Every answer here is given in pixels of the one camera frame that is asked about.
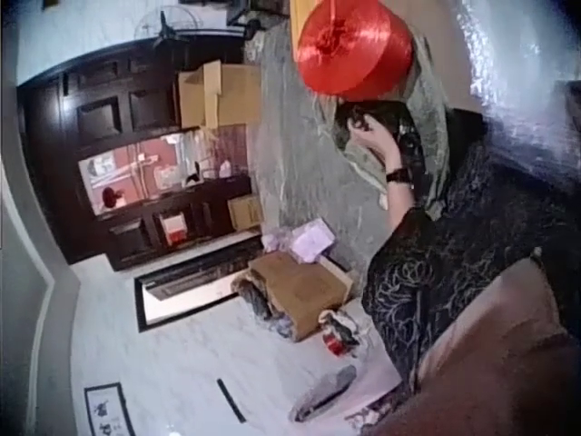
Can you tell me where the person's left hand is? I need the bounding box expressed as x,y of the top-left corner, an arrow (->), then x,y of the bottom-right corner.
344,113 -> 406,174

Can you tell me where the black cloth bundle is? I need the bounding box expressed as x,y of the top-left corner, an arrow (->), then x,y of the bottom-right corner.
336,100 -> 426,158

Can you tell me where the black wrist band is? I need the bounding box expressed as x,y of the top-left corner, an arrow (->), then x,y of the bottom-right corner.
384,166 -> 417,185

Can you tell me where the grey-green plastic bag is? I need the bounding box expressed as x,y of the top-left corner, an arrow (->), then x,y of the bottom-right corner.
312,35 -> 453,222

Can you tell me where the large red twine spool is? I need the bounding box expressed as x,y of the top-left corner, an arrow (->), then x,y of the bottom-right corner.
298,0 -> 415,98

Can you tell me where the yellow board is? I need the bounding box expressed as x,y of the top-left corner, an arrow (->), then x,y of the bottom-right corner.
288,0 -> 314,55

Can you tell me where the pale wrapped packet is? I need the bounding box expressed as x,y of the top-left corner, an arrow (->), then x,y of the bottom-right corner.
265,217 -> 337,264

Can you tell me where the small cardboard box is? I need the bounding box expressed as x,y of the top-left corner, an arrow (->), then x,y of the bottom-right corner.
226,194 -> 264,231

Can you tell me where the large open cardboard box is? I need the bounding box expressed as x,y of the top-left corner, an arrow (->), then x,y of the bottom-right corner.
176,61 -> 263,131

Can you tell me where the flat brown cardboard box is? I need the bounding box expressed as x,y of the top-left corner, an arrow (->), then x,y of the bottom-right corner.
247,252 -> 355,342

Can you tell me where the red and white box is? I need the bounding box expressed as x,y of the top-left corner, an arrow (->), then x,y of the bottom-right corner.
158,213 -> 188,244

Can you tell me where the black standing fan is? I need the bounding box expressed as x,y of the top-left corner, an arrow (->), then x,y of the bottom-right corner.
133,5 -> 192,49

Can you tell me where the dark wooden cabinet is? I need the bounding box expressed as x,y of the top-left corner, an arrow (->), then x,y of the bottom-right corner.
17,34 -> 267,273

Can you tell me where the black framed floor panel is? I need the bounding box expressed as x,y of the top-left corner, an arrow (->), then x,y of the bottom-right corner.
133,252 -> 255,333

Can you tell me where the grey slipper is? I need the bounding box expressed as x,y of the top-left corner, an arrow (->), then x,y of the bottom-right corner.
290,365 -> 359,421

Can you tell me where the black flat strip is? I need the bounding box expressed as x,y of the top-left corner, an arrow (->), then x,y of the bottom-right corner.
215,377 -> 246,422

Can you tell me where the black framed picture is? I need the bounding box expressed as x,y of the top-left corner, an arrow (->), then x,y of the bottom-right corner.
84,381 -> 137,436

